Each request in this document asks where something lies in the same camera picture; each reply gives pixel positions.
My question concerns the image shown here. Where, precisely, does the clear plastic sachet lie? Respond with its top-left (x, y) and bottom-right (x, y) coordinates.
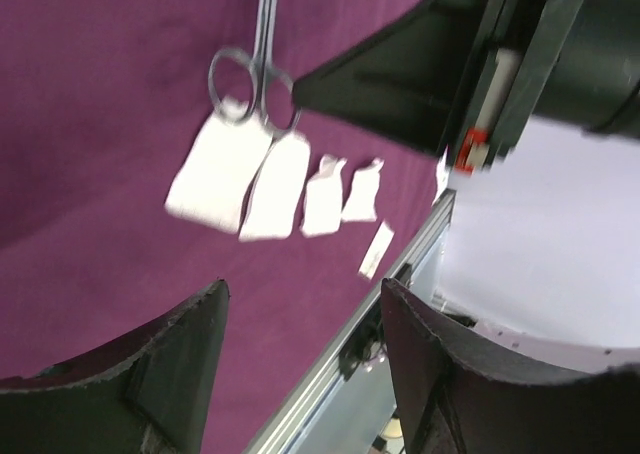
top-left (358, 221), bottom-right (394, 280)

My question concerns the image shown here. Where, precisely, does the white gauze pad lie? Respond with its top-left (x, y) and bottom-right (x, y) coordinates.
top-left (300, 154), bottom-right (347, 238)
top-left (239, 132), bottom-right (311, 242)
top-left (164, 112), bottom-right (272, 234)
top-left (341, 158), bottom-right (384, 222)

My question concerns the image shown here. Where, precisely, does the aluminium rail frame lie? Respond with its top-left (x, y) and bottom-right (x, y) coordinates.
top-left (246, 189), bottom-right (456, 454)

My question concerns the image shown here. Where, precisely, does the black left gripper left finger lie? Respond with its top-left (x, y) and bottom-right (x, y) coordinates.
top-left (1, 280), bottom-right (230, 453)

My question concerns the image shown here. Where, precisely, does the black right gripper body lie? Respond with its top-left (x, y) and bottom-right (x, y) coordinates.
top-left (447, 0), bottom-right (639, 174)

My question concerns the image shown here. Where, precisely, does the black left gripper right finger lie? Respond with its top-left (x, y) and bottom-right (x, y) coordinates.
top-left (380, 279), bottom-right (639, 453)

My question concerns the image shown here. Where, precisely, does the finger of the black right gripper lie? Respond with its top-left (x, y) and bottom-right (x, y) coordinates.
top-left (293, 0), bottom-right (488, 157)

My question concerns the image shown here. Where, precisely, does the purple cloth mat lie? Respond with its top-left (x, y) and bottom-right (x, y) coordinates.
top-left (0, 0), bottom-right (451, 454)

